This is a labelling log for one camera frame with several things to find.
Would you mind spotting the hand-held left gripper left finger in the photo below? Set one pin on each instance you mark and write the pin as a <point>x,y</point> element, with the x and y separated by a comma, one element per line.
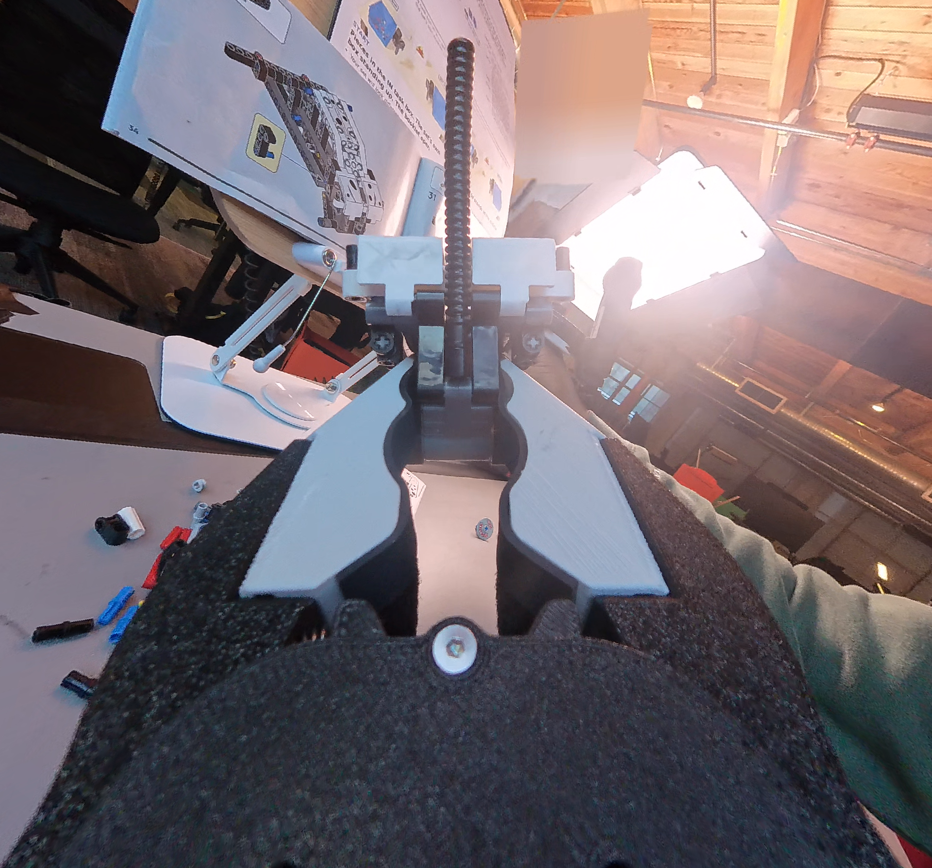
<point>328,519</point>

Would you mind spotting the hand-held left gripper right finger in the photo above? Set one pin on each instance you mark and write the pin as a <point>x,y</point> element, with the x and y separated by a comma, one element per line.
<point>583,519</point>

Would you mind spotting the toy brick model car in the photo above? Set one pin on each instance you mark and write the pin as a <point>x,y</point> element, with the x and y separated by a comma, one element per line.
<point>393,264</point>

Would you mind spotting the instruction booklet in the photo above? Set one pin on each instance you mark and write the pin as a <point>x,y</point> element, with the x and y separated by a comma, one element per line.
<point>219,82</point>

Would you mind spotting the printed task sheet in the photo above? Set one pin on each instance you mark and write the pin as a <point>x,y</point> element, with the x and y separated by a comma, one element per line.
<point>437,24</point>

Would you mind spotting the book stand with white base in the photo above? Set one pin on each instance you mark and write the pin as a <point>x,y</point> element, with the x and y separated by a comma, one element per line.
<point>248,402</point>

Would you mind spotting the red box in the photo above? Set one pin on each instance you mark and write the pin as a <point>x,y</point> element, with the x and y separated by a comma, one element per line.
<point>313,356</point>

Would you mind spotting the pile of small brick pieces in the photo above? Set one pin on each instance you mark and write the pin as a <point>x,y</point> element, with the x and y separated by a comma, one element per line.
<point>131,577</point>

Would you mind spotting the black office chair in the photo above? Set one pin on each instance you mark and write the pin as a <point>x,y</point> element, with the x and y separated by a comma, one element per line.
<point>73,198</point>

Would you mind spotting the black ceiling track light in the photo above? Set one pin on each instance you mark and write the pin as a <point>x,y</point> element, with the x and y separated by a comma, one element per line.
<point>891,114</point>

